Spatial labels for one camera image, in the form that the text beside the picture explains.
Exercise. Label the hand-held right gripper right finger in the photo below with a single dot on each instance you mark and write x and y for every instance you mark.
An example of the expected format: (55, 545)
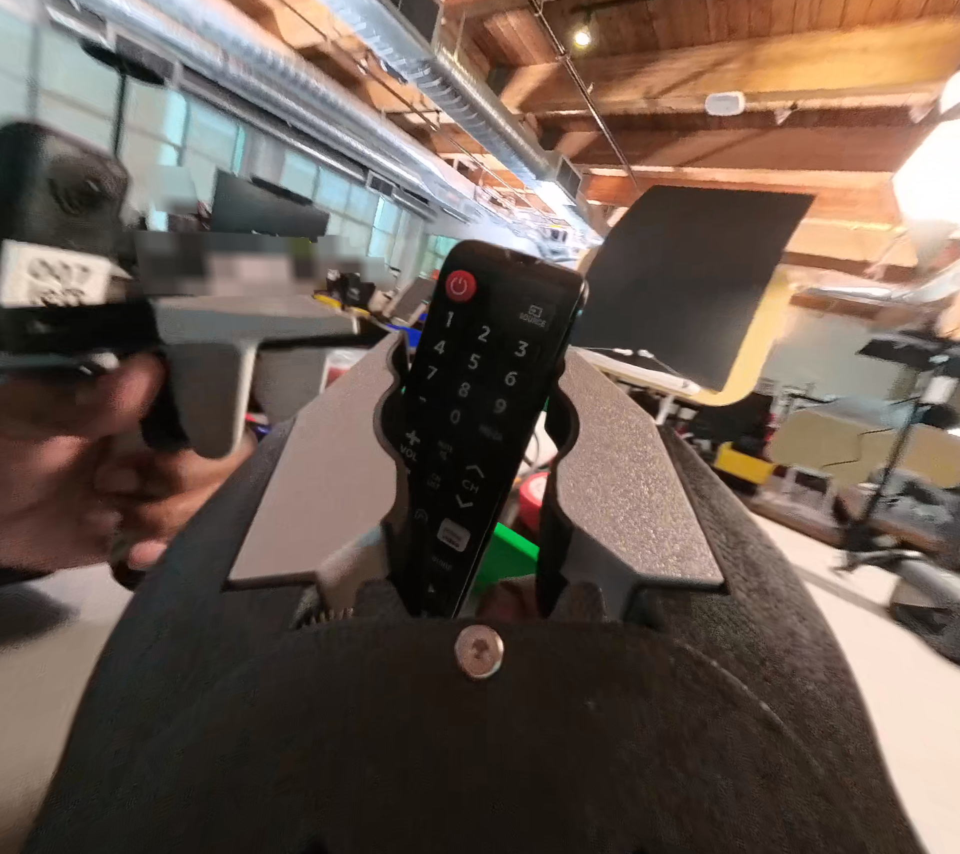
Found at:
(630, 494)

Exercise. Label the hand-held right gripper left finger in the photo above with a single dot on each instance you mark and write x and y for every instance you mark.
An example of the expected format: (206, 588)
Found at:
(315, 494)

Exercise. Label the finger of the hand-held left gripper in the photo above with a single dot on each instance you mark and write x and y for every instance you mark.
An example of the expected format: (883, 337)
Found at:
(247, 321)

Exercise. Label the black remote control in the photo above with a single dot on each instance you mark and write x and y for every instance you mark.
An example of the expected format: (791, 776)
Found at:
(480, 381)

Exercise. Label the person's left hand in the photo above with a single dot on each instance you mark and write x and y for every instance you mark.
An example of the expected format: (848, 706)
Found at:
(67, 471)

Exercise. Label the red tape roll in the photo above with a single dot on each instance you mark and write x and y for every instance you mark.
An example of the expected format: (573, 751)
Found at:
(536, 501)

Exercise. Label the large black monitor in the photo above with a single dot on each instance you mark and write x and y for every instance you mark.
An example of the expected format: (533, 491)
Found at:
(262, 208)

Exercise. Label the yellow bin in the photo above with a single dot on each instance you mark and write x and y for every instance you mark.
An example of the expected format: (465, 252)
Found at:
(742, 467)

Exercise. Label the green plastic bin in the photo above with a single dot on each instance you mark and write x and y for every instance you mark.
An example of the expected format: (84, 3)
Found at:
(510, 557)

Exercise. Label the black floor lamp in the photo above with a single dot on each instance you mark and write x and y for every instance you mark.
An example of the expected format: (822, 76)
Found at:
(124, 62)

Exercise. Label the black tripod stand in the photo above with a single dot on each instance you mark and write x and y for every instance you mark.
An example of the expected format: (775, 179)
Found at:
(885, 464)

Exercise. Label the white ceiling sensor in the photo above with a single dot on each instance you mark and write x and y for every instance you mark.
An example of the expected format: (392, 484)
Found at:
(725, 103)

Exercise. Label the white softbox light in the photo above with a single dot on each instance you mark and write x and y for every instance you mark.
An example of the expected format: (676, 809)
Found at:
(930, 178)

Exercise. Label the ceiling spot light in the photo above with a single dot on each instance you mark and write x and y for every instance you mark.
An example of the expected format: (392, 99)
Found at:
(582, 36)

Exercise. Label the black board with wooden frame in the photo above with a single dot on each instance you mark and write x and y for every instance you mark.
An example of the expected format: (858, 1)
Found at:
(690, 284)

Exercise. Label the silver air duct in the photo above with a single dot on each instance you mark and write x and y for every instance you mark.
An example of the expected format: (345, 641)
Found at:
(315, 88)

